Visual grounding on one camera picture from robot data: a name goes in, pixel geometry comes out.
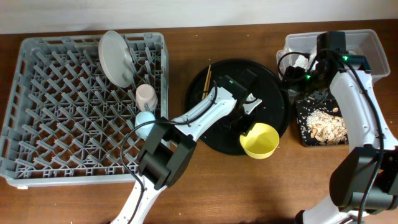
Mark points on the clear plastic bin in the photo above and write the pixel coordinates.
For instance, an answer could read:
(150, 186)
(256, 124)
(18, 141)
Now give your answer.
(363, 42)

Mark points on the wooden chopstick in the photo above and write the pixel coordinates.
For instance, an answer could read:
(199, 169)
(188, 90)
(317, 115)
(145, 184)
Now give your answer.
(207, 85)
(209, 68)

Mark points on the wooden chopstick right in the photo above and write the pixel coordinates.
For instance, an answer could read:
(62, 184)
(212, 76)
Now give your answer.
(207, 85)

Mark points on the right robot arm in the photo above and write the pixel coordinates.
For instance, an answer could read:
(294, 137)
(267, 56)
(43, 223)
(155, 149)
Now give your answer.
(347, 63)

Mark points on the pink cup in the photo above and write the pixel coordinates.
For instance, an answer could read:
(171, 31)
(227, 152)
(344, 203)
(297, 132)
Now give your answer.
(146, 95)

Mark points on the yellow bowl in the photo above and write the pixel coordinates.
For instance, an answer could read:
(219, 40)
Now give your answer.
(260, 141)

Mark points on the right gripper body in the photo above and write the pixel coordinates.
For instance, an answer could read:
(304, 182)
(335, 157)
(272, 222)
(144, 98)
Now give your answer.
(305, 80)

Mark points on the white napkin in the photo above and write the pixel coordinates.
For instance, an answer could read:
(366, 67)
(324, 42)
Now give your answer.
(297, 60)

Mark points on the blue cup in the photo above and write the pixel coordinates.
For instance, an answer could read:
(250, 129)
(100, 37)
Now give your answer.
(144, 117)

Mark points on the wooden chopstick left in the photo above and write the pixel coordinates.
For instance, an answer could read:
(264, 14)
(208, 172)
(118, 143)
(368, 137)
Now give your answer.
(209, 68)

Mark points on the grey dishwasher rack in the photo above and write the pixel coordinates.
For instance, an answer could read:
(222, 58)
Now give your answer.
(65, 123)

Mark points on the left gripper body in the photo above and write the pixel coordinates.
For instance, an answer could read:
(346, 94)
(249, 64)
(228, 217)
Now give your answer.
(241, 121)

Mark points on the pale grey plate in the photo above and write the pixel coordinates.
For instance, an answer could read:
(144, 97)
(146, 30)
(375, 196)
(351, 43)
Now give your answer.
(115, 59)

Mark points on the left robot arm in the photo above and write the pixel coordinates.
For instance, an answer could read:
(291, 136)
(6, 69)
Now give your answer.
(170, 145)

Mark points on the round black tray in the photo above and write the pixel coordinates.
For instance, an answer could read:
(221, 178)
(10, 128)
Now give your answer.
(274, 110)

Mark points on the food scraps pile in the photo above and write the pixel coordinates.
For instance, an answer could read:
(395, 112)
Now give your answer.
(326, 126)

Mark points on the black rectangular tray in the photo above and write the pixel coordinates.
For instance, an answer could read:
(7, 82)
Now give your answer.
(300, 124)

